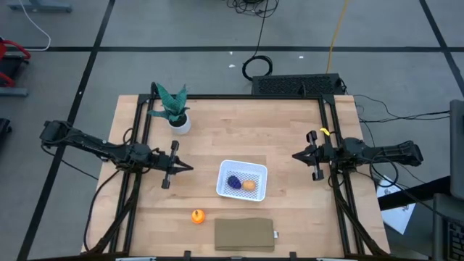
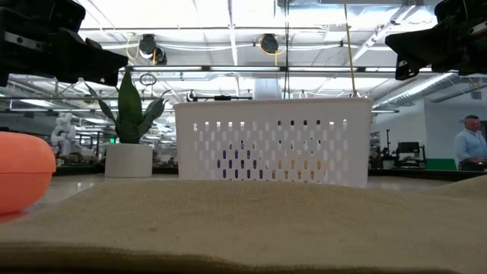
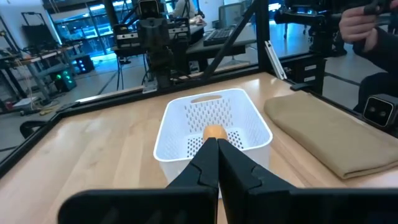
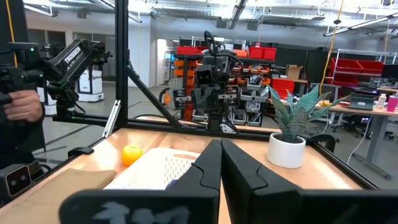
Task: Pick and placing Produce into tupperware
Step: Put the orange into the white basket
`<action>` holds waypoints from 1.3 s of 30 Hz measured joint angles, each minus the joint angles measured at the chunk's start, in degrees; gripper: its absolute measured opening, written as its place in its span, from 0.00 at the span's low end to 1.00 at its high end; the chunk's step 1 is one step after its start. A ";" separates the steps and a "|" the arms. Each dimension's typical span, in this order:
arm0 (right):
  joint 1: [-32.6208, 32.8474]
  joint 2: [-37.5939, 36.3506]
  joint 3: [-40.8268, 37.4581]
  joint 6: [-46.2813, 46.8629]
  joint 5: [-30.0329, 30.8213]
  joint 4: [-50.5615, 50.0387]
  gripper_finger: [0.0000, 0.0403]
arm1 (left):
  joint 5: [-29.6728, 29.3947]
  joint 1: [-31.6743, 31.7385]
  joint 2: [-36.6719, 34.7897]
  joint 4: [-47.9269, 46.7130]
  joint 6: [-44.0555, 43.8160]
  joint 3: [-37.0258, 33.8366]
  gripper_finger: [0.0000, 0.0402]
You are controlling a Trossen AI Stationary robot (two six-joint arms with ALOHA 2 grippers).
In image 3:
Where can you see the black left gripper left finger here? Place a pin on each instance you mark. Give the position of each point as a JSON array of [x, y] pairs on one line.
[[202, 174]]

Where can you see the beige folded cloth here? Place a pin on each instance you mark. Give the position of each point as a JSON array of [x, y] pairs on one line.
[[326, 133]]

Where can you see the person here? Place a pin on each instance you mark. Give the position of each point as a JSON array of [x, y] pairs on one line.
[[183, 7], [385, 53]]

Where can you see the computer tower with green lights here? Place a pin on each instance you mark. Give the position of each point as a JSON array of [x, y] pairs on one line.
[[65, 81]]

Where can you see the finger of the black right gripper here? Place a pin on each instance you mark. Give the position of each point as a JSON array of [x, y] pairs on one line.
[[161, 32], [146, 32]]

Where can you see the black office desk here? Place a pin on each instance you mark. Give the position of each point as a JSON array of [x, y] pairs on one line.
[[245, 40]]

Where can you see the metal workbench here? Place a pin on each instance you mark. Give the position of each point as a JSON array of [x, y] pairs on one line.
[[40, 57]]

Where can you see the black keyboard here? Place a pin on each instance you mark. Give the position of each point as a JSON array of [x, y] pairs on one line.
[[219, 35]]

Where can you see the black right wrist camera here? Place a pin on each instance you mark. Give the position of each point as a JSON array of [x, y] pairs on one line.
[[149, 8]]

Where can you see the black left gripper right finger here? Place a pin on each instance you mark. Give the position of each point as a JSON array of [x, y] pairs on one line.
[[239, 186]]

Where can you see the white flat box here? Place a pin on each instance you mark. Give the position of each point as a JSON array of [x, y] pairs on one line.
[[25, 102]]

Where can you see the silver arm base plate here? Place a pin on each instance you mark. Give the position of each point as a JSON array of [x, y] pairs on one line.
[[150, 87]]

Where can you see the black rolling rack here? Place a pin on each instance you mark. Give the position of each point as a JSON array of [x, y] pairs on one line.
[[37, 31]]

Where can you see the white perforated plastic basket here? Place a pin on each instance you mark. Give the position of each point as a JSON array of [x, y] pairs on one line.
[[255, 124]]

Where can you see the black chair armrest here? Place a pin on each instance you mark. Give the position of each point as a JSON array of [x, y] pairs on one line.
[[28, 127]]

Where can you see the black box with white labels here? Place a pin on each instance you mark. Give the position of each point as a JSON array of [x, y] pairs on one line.
[[306, 74]]

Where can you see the black table frame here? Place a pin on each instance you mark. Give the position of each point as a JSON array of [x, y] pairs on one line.
[[262, 31]]

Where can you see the person's hand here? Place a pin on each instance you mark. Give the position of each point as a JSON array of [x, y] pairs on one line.
[[357, 28]]

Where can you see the black stereo camera box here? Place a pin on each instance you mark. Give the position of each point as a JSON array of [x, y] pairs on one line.
[[379, 110]]

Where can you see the silver aluminium bar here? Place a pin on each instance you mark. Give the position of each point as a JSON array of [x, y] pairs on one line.
[[275, 60]]

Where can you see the computer tower with blue lights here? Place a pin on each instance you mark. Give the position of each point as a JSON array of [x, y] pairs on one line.
[[82, 63]]

